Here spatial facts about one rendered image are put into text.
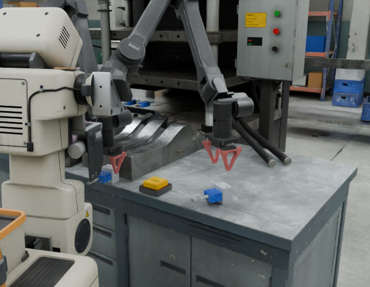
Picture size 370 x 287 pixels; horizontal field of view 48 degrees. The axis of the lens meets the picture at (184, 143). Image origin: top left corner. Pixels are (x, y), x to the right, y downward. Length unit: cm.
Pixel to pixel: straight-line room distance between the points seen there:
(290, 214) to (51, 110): 74
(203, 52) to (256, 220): 53
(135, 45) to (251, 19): 101
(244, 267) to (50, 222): 60
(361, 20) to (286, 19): 567
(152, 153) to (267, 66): 80
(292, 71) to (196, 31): 79
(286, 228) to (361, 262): 154
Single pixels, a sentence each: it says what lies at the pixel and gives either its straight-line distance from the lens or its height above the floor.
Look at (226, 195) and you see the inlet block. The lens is 132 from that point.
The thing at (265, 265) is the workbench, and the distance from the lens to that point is 132.
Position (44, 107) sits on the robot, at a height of 115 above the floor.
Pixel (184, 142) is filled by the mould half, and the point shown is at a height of 86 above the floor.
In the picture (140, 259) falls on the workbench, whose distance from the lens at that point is 163.
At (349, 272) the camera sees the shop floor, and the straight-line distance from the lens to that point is 260.
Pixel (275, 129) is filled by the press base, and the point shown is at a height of 66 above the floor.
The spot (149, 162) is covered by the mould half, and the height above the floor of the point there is 84.
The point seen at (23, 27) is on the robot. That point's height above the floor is 134.
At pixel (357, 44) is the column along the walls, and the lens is 770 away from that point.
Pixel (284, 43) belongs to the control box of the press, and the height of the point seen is 124.
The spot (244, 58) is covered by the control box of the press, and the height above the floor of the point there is 117.
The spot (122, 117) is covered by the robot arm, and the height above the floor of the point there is 103.
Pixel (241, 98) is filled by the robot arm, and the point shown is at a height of 113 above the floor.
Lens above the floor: 136
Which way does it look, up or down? 17 degrees down
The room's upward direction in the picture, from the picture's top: straight up
